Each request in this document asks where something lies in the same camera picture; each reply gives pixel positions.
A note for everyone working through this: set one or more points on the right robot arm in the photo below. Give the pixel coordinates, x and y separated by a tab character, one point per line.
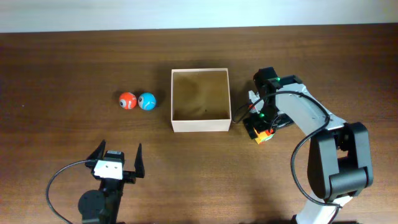
339	161

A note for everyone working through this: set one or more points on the blue toy ball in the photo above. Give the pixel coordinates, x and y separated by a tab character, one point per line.
147	101

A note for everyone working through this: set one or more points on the red toy ball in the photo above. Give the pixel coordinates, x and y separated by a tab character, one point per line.
127	100

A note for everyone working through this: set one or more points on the red toy fire truck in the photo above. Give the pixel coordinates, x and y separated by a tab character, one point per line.
253	97

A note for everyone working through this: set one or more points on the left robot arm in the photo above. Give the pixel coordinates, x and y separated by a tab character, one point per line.
102	205

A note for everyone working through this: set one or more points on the pink open cardboard box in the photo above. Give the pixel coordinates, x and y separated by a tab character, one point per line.
200	100

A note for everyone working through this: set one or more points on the multicolour puzzle cube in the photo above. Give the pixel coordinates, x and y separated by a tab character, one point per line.
262	137

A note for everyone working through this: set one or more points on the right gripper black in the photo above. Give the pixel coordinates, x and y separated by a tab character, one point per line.
250	127

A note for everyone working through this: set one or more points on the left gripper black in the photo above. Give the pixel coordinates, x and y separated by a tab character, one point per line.
130	176

